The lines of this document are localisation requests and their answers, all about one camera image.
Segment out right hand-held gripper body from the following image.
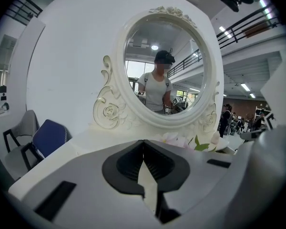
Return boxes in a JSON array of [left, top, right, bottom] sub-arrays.
[[230, 75, 286, 224]]

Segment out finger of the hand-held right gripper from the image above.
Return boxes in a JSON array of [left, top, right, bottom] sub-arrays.
[[239, 129, 266, 143]]

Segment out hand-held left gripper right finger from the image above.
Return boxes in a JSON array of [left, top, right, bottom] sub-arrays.
[[143, 139, 237, 225]]

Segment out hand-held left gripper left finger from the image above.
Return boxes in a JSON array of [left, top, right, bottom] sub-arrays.
[[8, 139, 156, 229]]

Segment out white ornate dressing table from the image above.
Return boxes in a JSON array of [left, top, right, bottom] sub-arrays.
[[8, 125, 239, 214]]

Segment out pink flowers in white pot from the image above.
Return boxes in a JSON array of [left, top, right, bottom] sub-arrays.
[[157, 132, 216, 153]]

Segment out blue chair white seat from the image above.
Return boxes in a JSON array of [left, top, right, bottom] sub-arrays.
[[21, 119, 72, 167]]

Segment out grey fabric chair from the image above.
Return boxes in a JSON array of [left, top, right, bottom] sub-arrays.
[[2, 110, 40, 179]]

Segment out black mezzanine railing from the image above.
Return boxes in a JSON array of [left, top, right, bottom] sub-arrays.
[[4, 0, 43, 25], [215, 3, 286, 50]]

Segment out oval mirror white carved frame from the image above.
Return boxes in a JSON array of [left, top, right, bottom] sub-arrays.
[[93, 5, 221, 135]]

